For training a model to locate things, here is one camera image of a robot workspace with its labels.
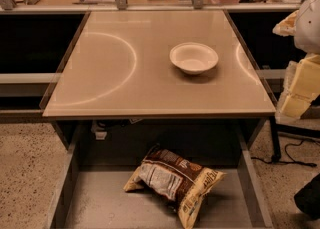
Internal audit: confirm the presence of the black floor cable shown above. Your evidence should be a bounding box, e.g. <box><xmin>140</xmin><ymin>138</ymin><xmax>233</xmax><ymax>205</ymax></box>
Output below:
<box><xmin>250</xmin><ymin>138</ymin><xmax>318</xmax><ymax>168</ymax></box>

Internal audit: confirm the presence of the open grey top drawer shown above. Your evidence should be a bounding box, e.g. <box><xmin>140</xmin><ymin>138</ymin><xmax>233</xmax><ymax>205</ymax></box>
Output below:
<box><xmin>47</xmin><ymin>119</ymin><xmax>273</xmax><ymax>229</ymax></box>

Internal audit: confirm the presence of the white bowl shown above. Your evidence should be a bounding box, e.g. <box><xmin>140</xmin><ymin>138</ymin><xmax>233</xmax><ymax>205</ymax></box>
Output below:
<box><xmin>169</xmin><ymin>42</ymin><xmax>219</xmax><ymax>75</ymax></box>

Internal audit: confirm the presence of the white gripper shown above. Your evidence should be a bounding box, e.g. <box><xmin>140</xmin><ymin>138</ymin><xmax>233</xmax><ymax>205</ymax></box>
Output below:
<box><xmin>272</xmin><ymin>0</ymin><xmax>320</xmax><ymax>118</ymax></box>

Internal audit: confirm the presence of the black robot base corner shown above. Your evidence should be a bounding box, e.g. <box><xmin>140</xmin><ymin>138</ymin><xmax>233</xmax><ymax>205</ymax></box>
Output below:
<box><xmin>294</xmin><ymin>174</ymin><xmax>320</xmax><ymax>219</ymax></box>

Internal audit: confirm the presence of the brown yellow chip bag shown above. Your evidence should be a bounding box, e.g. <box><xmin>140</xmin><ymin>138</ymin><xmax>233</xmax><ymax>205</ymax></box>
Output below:
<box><xmin>124</xmin><ymin>145</ymin><xmax>225</xmax><ymax>229</ymax></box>

